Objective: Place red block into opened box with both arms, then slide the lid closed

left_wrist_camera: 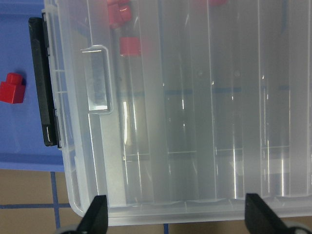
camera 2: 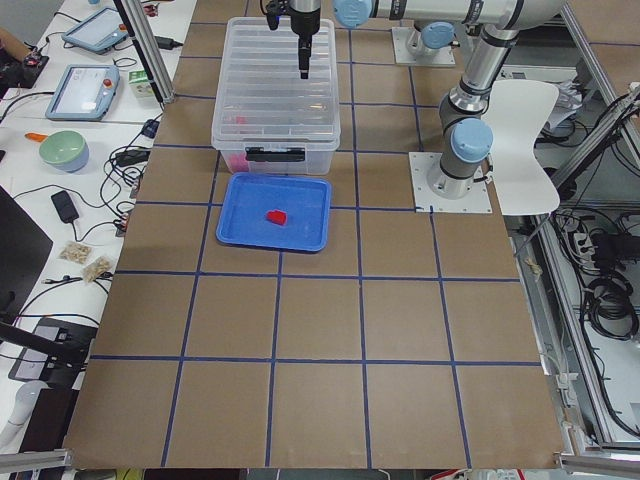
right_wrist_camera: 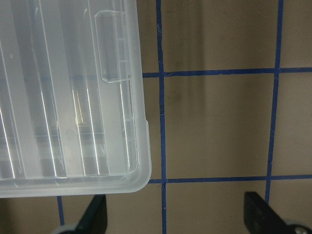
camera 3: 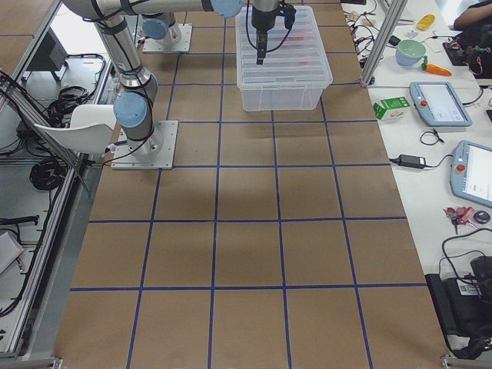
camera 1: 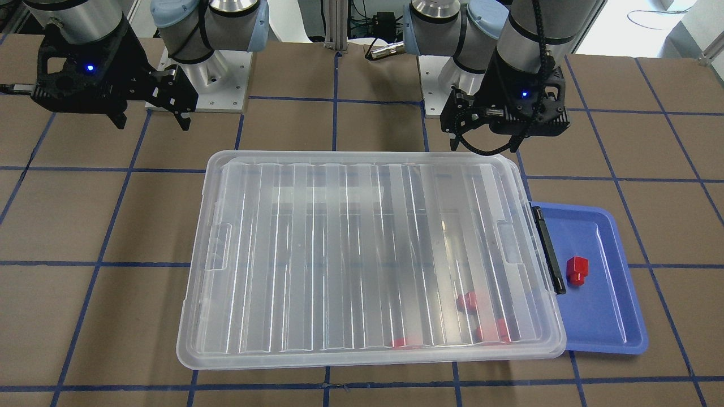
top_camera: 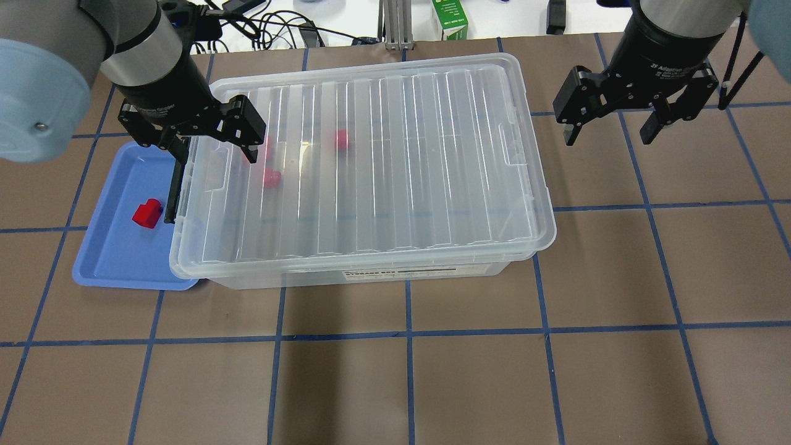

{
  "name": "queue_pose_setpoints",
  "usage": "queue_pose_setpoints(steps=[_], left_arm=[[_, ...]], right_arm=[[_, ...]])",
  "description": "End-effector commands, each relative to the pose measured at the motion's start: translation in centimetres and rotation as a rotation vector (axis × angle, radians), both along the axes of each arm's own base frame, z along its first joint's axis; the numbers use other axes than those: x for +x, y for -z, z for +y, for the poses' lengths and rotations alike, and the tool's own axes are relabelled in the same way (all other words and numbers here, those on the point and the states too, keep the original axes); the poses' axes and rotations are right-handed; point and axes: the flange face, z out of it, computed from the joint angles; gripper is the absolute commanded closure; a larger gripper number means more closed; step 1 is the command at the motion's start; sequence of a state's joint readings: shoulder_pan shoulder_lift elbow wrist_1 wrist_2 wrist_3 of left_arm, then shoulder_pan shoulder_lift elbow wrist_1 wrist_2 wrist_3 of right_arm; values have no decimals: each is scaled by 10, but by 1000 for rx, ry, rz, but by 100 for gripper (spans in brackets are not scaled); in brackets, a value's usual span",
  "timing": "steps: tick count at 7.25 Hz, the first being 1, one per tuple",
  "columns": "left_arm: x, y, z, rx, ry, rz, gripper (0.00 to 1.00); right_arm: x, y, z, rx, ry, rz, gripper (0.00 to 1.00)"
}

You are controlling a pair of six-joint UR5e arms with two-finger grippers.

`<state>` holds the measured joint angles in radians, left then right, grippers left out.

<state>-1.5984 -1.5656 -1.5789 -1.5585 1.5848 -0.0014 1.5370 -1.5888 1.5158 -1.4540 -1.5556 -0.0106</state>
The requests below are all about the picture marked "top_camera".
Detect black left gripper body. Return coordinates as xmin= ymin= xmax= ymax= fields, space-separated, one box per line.
xmin=116 ymin=42 xmax=266 ymax=150

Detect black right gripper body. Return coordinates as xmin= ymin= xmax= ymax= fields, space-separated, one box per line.
xmin=553 ymin=11 xmax=720 ymax=125

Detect clear plastic box lid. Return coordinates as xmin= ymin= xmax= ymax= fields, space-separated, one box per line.
xmin=169 ymin=53 xmax=557 ymax=280

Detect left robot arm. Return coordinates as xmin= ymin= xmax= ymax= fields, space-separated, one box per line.
xmin=1 ymin=1 xmax=266 ymax=224

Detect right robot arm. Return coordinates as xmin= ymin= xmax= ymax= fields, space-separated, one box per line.
xmin=553 ymin=1 xmax=789 ymax=146

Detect red block in box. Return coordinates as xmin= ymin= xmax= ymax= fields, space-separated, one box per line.
xmin=262 ymin=168 xmax=282 ymax=189
xmin=334 ymin=129 xmax=350 ymax=152

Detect clear plastic storage box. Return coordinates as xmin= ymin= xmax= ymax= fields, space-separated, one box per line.
xmin=185 ymin=62 xmax=544 ymax=290

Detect red block on tray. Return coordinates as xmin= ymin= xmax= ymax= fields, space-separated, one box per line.
xmin=131 ymin=199 xmax=164 ymax=230

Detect black device on desk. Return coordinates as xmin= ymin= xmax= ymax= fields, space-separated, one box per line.
xmin=546 ymin=0 xmax=567 ymax=35

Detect blue plastic tray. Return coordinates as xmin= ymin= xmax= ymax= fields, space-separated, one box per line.
xmin=72 ymin=143 xmax=198 ymax=291

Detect green white carton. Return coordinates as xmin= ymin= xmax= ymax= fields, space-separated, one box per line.
xmin=430 ymin=0 xmax=470 ymax=41

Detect black cable bundle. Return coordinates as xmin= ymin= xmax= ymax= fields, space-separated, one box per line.
xmin=185 ymin=0 xmax=384 ymax=53

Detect aluminium frame post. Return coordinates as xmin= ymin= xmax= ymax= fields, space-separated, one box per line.
xmin=378 ymin=0 xmax=415 ymax=51

